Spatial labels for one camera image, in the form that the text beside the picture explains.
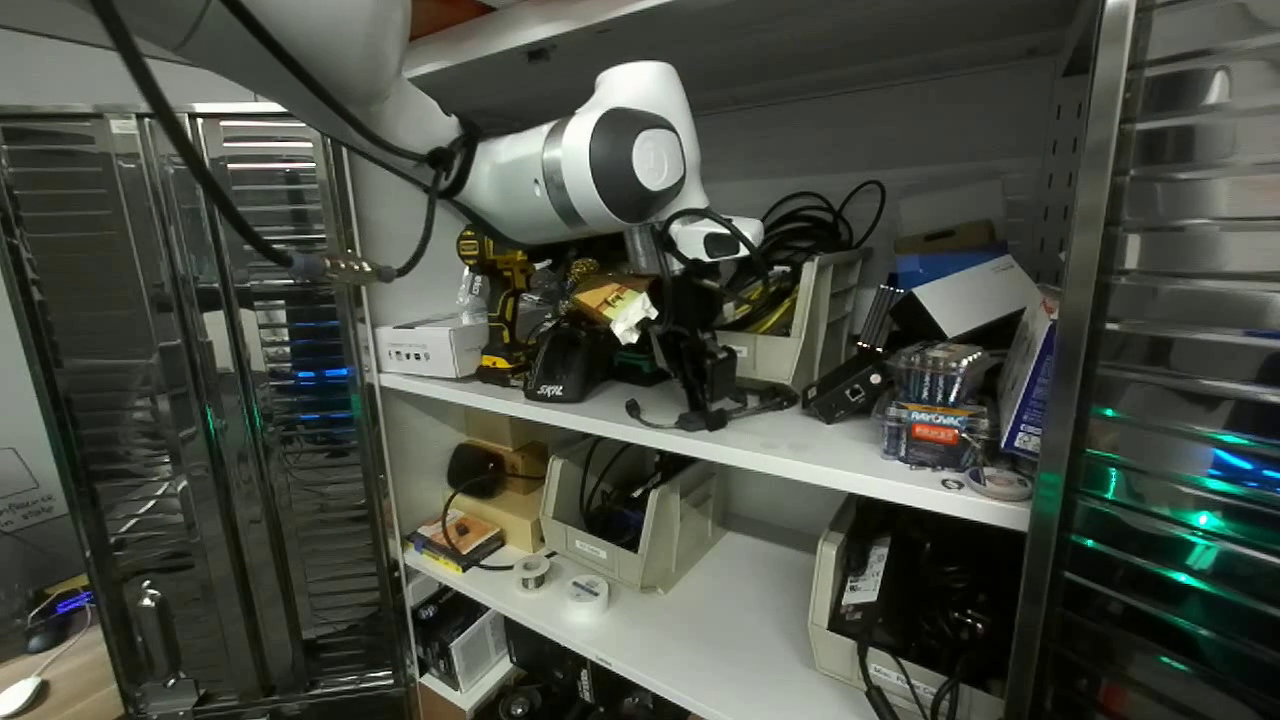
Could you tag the blue packaged item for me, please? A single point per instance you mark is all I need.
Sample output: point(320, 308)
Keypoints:
point(1025, 377)

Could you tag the yellow black cordless drill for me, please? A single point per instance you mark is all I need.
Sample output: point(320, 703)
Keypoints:
point(511, 279)

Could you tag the steel tray rack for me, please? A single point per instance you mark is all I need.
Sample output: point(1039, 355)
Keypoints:
point(1157, 504)
point(208, 415)

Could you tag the white box lower shelf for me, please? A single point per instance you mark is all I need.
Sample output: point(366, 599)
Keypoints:
point(458, 641)

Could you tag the black small device box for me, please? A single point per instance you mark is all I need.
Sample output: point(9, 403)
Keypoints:
point(851, 389)

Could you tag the blue white cardboard box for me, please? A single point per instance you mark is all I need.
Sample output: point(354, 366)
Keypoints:
point(959, 293)

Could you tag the grey toolbox bin upper shelf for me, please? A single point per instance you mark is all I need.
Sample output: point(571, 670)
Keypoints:
point(813, 330)

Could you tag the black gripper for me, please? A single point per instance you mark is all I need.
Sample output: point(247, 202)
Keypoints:
point(687, 330)

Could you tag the grey bin with black cables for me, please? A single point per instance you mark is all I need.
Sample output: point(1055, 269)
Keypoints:
point(915, 608)

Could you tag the black battery charger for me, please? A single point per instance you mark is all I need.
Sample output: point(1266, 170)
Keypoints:
point(571, 362)

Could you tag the steel tray rack right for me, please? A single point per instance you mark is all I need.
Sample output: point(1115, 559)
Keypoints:
point(1157, 504)

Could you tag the black round object on box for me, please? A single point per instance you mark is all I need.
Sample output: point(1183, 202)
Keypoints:
point(474, 471)

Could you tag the orange book on shelf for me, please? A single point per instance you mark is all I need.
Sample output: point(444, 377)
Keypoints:
point(460, 540)

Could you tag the steel tray rack left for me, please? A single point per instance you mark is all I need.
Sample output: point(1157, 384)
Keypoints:
point(208, 415)

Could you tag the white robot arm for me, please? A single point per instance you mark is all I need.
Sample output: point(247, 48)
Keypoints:
point(621, 159)

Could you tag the metal shelving unit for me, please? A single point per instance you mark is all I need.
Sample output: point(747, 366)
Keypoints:
point(950, 100)

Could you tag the white power strip box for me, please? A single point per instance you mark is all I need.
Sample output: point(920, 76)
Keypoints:
point(437, 348)

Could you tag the grey bin middle shelf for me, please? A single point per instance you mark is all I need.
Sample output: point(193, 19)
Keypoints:
point(630, 514)

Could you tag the pack of batteries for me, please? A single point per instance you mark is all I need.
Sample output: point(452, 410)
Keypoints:
point(942, 415)

